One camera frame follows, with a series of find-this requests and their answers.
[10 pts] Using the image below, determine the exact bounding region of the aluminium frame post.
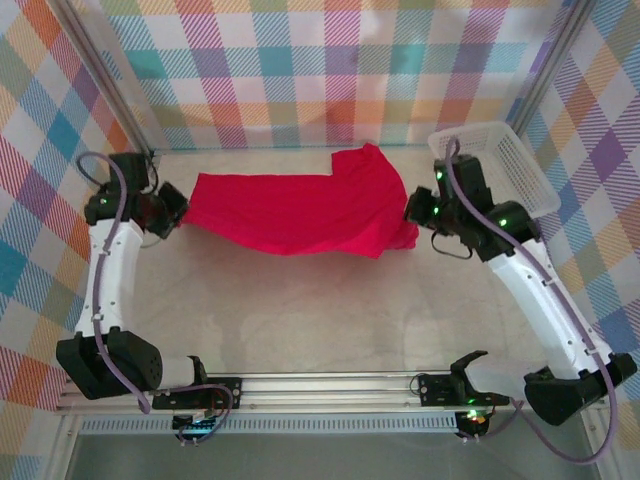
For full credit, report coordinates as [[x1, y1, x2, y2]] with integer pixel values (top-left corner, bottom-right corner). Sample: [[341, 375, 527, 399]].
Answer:
[[507, 0, 601, 139], [49, 0, 156, 159]]

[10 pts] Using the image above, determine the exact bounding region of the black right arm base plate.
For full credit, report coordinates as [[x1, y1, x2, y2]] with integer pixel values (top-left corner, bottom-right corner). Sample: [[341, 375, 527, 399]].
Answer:
[[416, 372, 511, 407]]

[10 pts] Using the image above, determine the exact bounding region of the white plastic mesh basket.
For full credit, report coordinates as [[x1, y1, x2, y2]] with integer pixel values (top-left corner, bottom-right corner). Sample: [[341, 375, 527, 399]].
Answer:
[[427, 120, 562, 220]]

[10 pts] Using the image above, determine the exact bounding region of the red t-shirt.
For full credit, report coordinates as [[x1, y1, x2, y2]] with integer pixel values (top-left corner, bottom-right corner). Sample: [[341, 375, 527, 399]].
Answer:
[[179, 142, 420, 260]]

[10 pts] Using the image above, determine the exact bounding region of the slotted grey cable duct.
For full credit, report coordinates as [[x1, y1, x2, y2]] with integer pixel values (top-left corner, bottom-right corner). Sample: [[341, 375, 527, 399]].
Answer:
[[79, 417, 461, 436]]

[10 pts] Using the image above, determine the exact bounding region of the aluminium mounting rail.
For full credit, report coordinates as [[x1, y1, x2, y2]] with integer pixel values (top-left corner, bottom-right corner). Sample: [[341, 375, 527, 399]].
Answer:
[[54, 368, 607, 417]]

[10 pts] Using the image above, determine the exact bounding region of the controller circuit board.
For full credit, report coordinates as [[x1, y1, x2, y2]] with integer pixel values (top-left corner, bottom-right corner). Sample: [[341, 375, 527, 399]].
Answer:
[[172, 412, 221, 444], [455, 408, 490, 441]]

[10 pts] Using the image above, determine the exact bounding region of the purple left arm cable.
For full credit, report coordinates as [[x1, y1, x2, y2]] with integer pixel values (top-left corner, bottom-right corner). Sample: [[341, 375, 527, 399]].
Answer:
[[76, 151, 236, 446]]

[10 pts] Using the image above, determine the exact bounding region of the left controller circuit board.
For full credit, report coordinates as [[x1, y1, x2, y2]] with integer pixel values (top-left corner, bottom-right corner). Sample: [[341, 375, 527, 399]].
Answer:
[[172, 412, 221, 444]]

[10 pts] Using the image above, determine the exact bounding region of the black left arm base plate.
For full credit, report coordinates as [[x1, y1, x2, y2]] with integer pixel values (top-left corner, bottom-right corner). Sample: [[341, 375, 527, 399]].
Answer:
[[151, 375, 244, 412]]

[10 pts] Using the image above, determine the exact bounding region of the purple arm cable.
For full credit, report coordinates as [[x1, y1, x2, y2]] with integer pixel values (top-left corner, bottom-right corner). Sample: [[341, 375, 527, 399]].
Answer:
[[444, 135, 621, 466], [76, 151, 236, 446]]

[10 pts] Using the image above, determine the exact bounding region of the right controller circuit board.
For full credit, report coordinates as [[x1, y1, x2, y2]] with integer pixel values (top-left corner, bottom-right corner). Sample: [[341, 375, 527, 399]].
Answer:
[[455, 408, 490, 441]]

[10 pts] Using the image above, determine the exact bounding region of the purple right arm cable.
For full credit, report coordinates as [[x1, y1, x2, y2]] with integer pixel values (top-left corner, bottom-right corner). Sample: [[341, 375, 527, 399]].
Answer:
[[444, 135, 621, 466]]

